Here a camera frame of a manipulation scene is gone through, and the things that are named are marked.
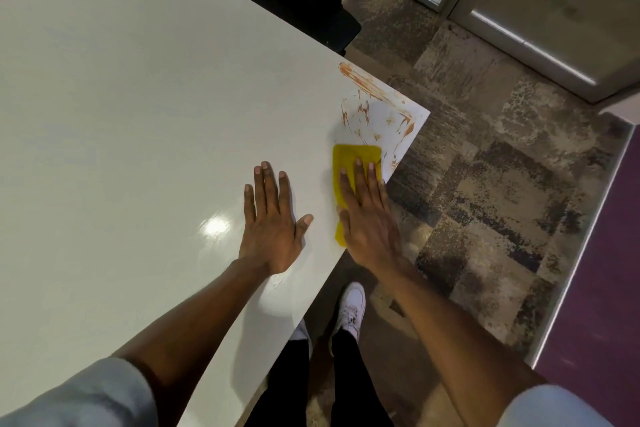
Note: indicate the person's right hand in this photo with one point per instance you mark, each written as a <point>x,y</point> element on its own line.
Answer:
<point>370,231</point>

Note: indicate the white sneaker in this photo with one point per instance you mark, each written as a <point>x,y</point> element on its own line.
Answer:
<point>351,306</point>
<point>301,334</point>

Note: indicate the person's right little finger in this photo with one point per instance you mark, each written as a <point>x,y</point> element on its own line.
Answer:
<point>384,194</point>

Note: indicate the black trousers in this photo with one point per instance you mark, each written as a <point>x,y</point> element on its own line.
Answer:
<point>350,386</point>

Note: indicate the person's right thumb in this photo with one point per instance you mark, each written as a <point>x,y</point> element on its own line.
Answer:
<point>343,224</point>

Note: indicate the grey shirt sleeve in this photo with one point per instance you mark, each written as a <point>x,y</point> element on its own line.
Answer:
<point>85,399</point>
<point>550,409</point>

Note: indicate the grey right shirt sleeve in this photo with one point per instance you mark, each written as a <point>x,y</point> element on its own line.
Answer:
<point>550,409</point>

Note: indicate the person's left thumb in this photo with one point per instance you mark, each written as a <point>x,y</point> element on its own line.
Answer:
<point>304,226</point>

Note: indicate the person's left forearm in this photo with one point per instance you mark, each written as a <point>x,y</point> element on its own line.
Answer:
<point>200,326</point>

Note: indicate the person's left little finger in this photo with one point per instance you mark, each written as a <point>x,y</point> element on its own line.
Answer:
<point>249,204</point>

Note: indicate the person's left middle finger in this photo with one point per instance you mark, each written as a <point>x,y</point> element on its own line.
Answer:
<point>270,186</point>

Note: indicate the person's right forearm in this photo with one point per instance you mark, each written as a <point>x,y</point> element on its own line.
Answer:
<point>450,336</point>

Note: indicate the person's left hand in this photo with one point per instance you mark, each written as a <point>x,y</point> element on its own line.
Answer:
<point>270,239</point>

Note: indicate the person's right middle finger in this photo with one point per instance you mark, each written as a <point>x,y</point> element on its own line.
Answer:
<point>362,181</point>

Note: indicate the yellow cleaning cloth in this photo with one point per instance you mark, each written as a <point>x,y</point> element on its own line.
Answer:
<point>350,159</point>

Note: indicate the white left sneaker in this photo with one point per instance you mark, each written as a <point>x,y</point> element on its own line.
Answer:
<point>301,334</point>

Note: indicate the white right sneaker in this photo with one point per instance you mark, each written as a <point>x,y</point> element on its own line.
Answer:
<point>351,306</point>

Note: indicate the grey left shirt sleeve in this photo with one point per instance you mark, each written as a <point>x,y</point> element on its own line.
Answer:
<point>85,399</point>

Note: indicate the metal framed glass door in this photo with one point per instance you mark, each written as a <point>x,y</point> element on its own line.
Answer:
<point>530,6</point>

